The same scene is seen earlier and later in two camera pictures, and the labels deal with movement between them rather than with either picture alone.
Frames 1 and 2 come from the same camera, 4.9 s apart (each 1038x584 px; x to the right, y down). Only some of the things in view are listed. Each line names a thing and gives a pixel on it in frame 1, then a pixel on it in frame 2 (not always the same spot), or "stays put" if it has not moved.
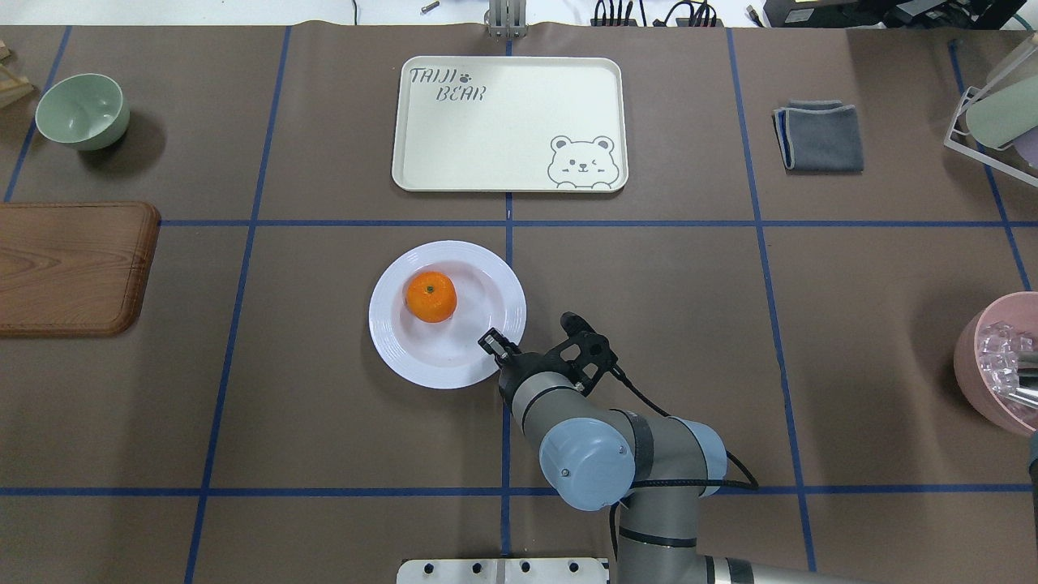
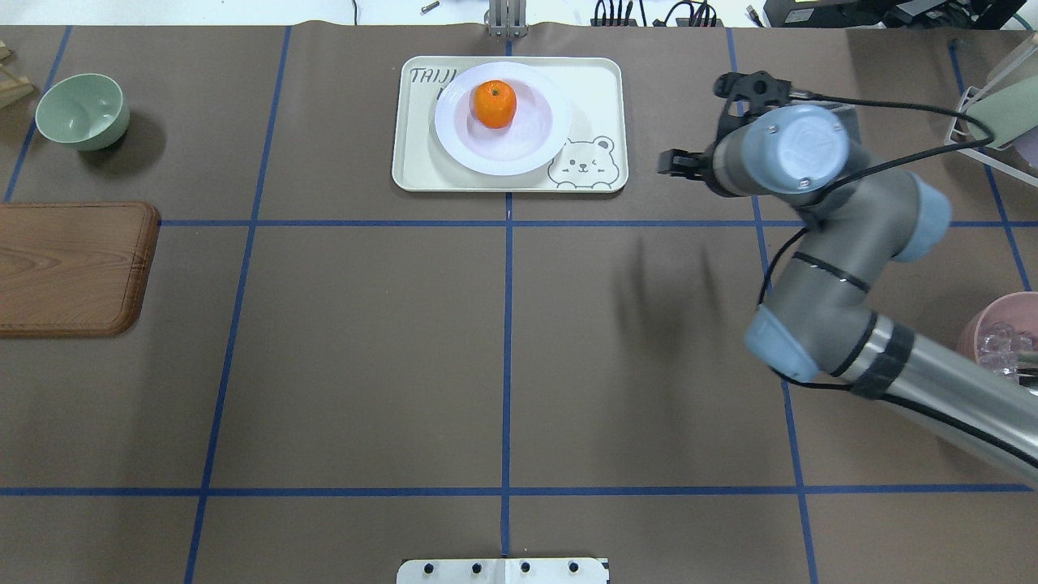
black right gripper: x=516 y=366 to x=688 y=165
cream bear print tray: x=511 y=124 stays put
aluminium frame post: x=507 y=18 stays put
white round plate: x=434 y=302 to x=537 y=133
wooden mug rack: x=13 y=88 stays put
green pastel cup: x=1005 y=114 stays put
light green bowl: x=85 y=111 stays put
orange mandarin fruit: x=431 y=296 to x=494 y=103
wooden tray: x=75 y=269 stays put
